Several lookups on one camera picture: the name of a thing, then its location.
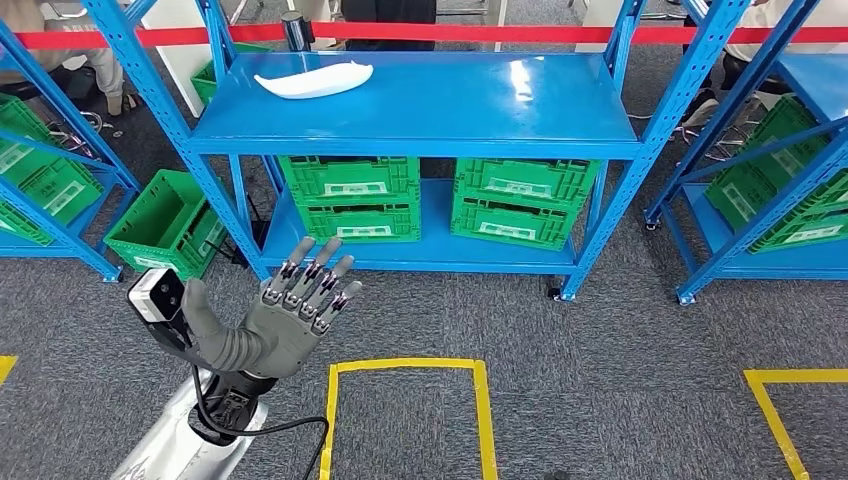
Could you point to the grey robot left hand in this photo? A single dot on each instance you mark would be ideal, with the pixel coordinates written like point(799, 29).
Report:
point(285, 331)

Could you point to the white curved plastic part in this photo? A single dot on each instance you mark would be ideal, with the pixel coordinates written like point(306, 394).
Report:
point(318, 81)

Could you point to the blue metal shelf rack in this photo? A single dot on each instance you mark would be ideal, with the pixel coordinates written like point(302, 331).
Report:
point(430, 99)
point(795, 265)
point(26, 252)

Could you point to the green plastic crate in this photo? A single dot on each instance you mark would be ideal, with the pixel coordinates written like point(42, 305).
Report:
point(523, 182)
point(206, 83)
point(361, 222)
point(20, 225)
point(782, 166)
point(510, 228)
point(63, 195)
point(159, 225)
point(808, 235)
point(351, 175)
point(20, 132)

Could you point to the chrome chair base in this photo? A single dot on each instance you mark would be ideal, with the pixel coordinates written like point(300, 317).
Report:
point(722, 142)
point(73, 136)

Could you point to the white panel desk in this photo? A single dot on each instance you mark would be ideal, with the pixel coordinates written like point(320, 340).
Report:
point(606, 13)
point(175, 53)

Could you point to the red barrier belt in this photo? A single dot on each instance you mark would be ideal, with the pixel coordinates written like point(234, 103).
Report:
point(464, 32)

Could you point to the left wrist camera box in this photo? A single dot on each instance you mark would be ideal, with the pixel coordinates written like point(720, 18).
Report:
point(156, 295)

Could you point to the black barrier post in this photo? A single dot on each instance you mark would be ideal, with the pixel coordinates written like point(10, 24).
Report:
point(297, 30)

